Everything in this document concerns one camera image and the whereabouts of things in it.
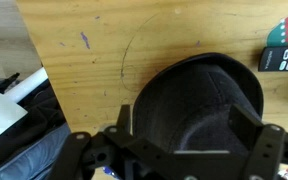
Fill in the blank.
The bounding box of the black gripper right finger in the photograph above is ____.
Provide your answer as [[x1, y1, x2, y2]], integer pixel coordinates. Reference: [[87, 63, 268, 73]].
[[228, 104, 288, 180]]

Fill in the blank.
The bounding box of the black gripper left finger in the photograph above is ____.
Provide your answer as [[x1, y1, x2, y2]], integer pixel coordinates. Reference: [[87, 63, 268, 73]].
[[48, 104, 172, 180]]

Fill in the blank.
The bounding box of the black brimmed hat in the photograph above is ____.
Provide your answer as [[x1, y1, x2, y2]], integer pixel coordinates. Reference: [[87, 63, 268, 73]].
[[132, 52, 264, 158]]

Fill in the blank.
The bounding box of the dark blue quilted jacket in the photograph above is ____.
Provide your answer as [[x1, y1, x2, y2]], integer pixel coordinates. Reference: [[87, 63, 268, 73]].
[[0, 72, 72, 180]]

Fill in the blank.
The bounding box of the white tote bag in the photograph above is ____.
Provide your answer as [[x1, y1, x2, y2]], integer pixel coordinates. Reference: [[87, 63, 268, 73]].
[[0, 85, 29, 149]]

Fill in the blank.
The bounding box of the black remote control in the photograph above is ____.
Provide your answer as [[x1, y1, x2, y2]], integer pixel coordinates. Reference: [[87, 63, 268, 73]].
[[258, 46, 288, 73]]

